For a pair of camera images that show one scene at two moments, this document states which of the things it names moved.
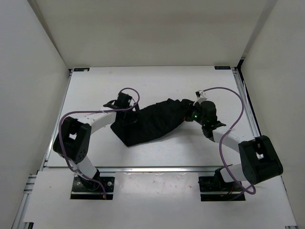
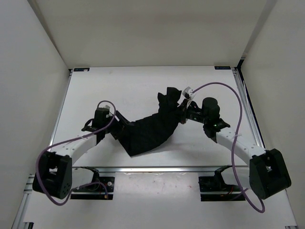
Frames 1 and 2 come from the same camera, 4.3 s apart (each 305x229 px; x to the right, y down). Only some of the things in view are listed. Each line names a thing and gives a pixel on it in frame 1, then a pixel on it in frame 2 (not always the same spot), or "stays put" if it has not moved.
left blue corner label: [81, 69] stays put
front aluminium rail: [137, 169] stays put
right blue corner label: [222, 67] stays put
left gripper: [136, 108] to [123, 121]
